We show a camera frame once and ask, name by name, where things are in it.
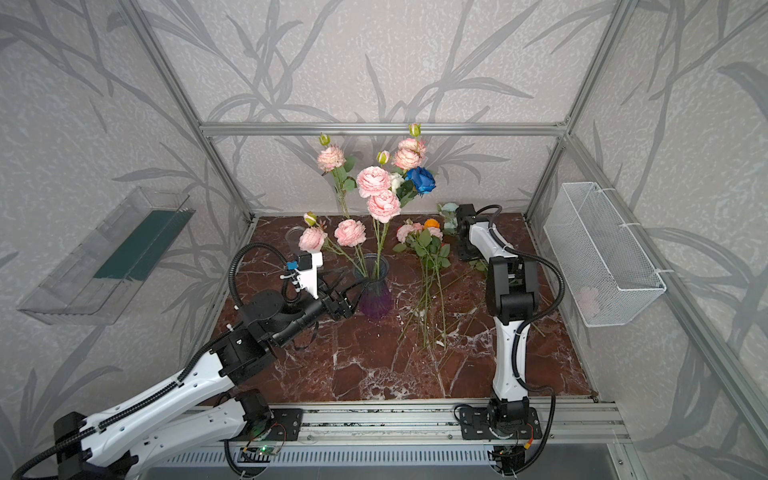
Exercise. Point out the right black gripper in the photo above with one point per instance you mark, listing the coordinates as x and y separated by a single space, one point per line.
465 215

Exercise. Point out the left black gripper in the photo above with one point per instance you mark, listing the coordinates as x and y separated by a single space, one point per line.
330 303

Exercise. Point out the purple blue glass vase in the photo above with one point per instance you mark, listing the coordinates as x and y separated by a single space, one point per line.
376 300

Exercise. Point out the blue rose stem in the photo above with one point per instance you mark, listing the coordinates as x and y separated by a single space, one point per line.
422 179

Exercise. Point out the pink peony stem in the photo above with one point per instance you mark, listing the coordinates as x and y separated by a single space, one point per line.
346 240

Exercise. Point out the white rose stem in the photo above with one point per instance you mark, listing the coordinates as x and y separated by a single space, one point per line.
396 181

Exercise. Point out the pink ranunculus stem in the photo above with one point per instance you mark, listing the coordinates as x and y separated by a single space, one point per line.
382 204

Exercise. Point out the pink white carnation stem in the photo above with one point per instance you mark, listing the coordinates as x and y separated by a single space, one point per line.
332 161

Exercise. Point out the pale green hydrangea stem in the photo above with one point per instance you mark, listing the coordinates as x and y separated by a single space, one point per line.
448 213

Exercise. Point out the pink lisianthus flower stem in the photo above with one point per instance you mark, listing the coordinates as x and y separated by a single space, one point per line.
411 152

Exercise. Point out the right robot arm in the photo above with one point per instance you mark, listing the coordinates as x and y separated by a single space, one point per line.
512 300

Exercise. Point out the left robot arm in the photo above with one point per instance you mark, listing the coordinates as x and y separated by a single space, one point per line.
123 441

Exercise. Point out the clear frosted glass vase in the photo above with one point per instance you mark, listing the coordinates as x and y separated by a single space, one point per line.
294 240

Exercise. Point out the pink rose bouquet stem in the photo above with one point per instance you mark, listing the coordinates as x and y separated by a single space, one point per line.
425 240

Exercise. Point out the green circuit board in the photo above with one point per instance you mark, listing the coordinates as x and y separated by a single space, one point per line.
260 454

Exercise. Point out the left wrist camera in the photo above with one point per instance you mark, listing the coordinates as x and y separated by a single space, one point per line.
303 273

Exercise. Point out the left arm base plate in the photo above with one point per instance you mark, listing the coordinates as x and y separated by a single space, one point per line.
284 425

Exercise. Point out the white wire mesh basket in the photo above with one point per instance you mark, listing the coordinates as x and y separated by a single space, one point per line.
609 275

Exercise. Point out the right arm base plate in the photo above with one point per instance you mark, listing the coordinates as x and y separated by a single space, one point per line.
492 423

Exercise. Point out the aluminium front rail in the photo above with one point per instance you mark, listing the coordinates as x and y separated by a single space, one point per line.
577 420

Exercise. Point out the clear acrylic wall shelf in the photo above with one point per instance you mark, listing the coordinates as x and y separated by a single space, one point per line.
95 283

